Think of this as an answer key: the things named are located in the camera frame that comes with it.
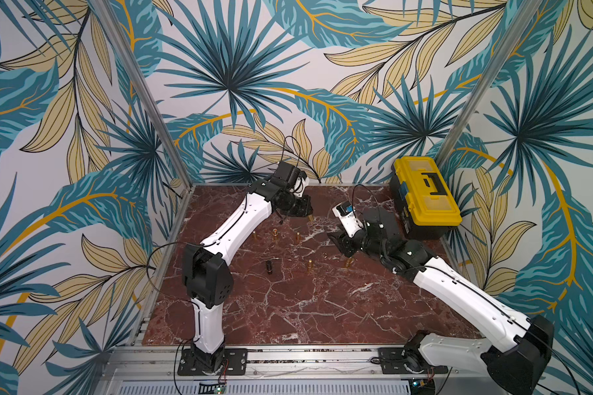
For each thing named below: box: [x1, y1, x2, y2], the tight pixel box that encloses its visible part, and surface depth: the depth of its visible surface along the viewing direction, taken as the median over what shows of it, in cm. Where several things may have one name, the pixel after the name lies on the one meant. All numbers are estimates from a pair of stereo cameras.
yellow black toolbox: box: [389, 155, 463, 241], surface depth 97 cm
